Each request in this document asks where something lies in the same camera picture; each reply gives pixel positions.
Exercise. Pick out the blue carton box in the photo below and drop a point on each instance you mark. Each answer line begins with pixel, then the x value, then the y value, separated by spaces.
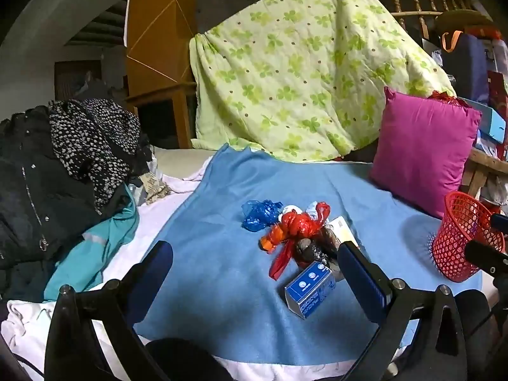
pixel 307 289

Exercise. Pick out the green floral quilt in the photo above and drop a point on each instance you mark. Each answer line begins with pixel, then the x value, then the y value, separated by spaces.
pixel 297 67

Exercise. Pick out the white bed sheet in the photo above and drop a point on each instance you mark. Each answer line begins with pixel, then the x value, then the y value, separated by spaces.
pixel 158 206

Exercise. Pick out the shiny red bag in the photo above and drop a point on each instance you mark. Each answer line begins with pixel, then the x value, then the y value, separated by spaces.
pixel 444 97

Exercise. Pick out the red plastic mesh basket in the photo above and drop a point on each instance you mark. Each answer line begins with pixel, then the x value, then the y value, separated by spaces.
pixel 452 246

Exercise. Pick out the blue plastic bag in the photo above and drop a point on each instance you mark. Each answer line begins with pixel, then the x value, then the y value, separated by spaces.
pixel 258 214

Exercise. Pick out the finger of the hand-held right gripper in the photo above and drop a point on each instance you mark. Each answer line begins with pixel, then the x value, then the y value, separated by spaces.
pixel 501 222
pixel 488 258

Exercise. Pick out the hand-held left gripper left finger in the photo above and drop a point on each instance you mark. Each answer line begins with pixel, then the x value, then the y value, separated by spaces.
pixel 158 262

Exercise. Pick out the black white spotted garment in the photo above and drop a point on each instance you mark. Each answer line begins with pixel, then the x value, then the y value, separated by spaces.
pixel 91 147

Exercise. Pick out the magenta pillow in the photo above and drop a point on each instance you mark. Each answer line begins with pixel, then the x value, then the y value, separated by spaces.
pixel 420 154

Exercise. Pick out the light blue blanket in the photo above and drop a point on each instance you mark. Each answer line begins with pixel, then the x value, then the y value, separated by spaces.
pixel 222 226

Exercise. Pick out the red plastic bag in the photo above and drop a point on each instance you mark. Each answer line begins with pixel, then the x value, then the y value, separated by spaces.
pixel 295 224

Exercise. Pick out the dark plastic wrapper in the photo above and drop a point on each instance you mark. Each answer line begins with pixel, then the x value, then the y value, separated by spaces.
pixel 313 252

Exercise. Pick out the beige printed cloth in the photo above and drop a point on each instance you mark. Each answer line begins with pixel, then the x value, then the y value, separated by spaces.
pixel 153 188

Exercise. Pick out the wooden bench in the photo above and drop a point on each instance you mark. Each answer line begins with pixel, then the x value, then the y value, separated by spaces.
pixel 484 162

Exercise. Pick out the orange wrapper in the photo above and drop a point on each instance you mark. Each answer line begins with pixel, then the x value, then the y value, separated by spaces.
pixel 268 243

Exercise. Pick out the red box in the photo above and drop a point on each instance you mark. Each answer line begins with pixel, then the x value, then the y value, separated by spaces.
pixel 498 87

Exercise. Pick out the pile of dark clothes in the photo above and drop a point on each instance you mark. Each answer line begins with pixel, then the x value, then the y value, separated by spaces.
pixel 39 206

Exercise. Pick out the white paper packet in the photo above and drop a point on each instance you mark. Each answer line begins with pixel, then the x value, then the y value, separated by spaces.
pixel 341 228

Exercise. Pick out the teal garment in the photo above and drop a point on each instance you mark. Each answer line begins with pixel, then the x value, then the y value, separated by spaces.
pixel 99 242

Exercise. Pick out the small light blue box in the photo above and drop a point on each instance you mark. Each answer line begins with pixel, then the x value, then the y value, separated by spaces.
pixel 492 121

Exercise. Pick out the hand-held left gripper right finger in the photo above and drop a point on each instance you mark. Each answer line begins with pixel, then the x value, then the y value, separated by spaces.
pixel 357 281

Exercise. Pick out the orange wooden cabinet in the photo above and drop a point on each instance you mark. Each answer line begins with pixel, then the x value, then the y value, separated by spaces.
pixel 154 27

